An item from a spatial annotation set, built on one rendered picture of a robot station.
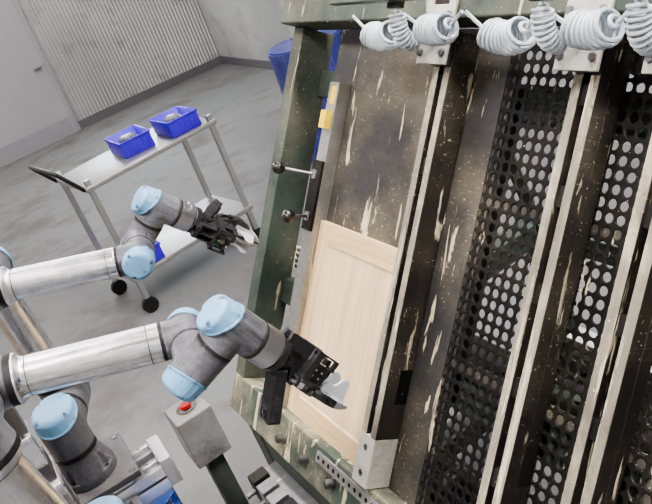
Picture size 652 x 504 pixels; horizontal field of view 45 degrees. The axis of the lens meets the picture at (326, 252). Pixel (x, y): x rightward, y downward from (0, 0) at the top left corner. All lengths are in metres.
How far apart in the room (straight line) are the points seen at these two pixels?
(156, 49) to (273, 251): 9.98
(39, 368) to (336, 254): 0.94
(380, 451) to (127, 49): 10.64
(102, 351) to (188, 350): 0.18
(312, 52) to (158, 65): 9.94
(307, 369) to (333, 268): 0.75
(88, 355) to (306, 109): 1.21
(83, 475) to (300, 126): 1.16
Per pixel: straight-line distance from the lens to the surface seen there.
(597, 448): 1.43
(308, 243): 2.22
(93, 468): 2.18
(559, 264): 1.48
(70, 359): 1.49
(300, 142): 2.42
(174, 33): 12.37
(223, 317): 1.32
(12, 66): 11.84
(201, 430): 2.47
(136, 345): 1.48
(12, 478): 1.45
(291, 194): 2.43
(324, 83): 2.41
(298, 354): 1.44
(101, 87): 12.11
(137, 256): 1.88
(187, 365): 1.37
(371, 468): 1.92
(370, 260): 2.00
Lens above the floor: 2.23
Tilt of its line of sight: 25 degrees down
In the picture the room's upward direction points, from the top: 21 degrees counter-clockwise
